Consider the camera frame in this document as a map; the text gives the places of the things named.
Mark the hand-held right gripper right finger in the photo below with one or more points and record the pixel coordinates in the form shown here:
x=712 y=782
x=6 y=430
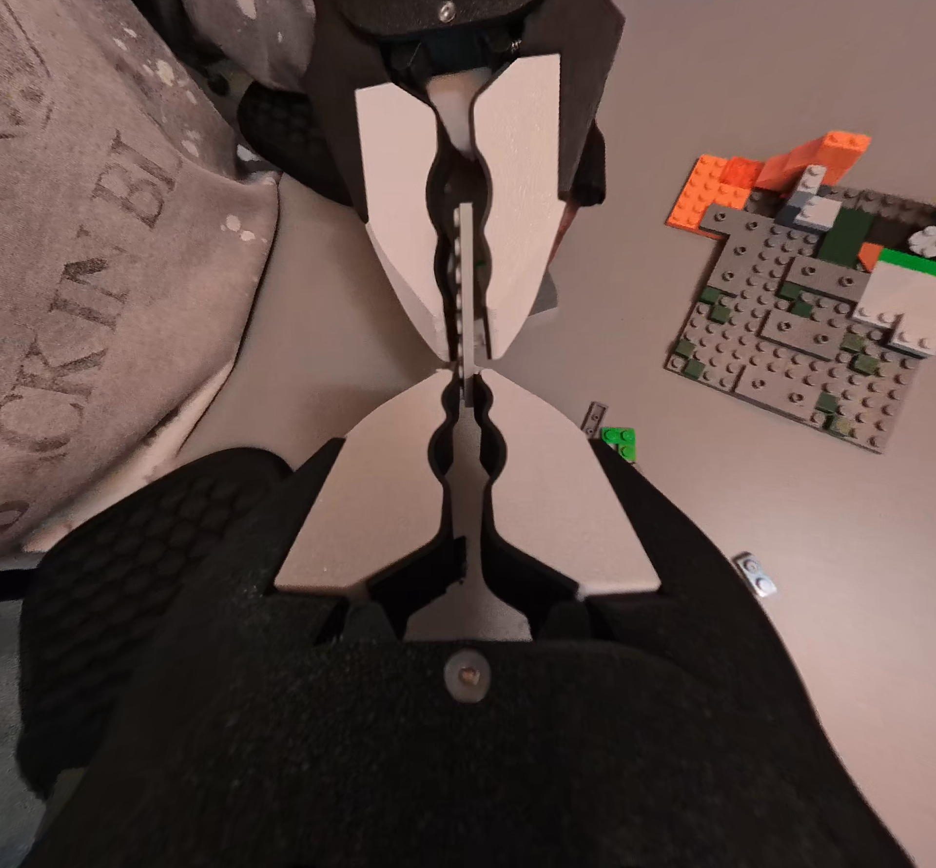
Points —
x=570 y=517

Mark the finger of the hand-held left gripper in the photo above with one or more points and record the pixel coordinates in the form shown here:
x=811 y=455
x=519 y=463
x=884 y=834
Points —
x=398 y=210
x=523 y=188

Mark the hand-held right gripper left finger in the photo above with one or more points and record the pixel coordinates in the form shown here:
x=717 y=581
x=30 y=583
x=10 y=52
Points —
x=358 y=517

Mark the long grey lego plate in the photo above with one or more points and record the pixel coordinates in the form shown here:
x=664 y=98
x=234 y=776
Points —
x=468 y=283

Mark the partly built grey lego model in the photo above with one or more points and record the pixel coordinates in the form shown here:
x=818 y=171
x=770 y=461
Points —
x=804 y=312

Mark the bright green corner lego plate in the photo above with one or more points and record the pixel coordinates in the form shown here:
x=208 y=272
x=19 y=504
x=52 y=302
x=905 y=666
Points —
x=620 y=444

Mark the small dark grey lego tile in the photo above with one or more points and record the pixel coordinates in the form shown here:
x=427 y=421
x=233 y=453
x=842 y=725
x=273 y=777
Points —
x=596 y=418

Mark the person's left hand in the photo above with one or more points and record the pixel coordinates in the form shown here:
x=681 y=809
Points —
x=564 y=225

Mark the black mesh armrest pad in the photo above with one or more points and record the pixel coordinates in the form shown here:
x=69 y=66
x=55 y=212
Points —
x=285 y=137

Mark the grey splattered hoodie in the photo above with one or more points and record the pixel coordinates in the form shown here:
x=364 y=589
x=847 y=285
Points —
x=110 y=225

